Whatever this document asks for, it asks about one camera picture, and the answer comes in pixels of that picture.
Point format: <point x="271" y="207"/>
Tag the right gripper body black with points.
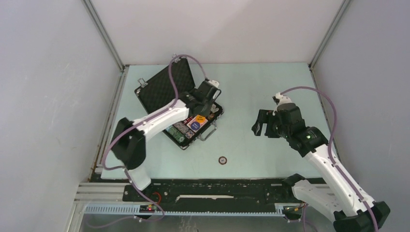
<point x="282" y="131"/>

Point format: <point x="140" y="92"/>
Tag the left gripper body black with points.
<point x="207" y="106"/>

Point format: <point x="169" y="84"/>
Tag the orange big blind button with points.
<point x="200" y="119"/>

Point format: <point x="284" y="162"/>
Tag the blue small blind button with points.
<point x="195" y="126"/>

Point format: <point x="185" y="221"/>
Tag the black aluminium poker case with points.
<point x="160" y="90"/>

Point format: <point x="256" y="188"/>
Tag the brown 100 poker chip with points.
<point x="222" y="160"/>

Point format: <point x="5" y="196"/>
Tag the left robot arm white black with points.
<point x="131" y="136"/>

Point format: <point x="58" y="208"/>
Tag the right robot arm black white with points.
<point x="351" y="209"/>

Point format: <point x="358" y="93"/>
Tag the red white chip stack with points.
<point x="214" y="109"/>

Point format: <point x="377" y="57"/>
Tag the red playing card deck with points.
<point x="194" y="120"/>

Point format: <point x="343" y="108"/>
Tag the purple blue chip stack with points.
<point x="185" y="130"/>

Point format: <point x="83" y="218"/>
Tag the green chip stack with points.
<point x="176" y="134"/>

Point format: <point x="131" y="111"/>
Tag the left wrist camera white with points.
<point x="214" y="83"/>

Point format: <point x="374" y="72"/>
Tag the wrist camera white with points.
<point x="280" y="99"/>
<point x="214" y="83"/>

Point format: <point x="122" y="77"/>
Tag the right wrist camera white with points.
<point x="280" y="99"/>

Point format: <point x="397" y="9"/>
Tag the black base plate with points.
<point x="221" y="195"/>

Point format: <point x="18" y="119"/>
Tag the aluminium frame rail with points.
<point x="100" y="192"/>

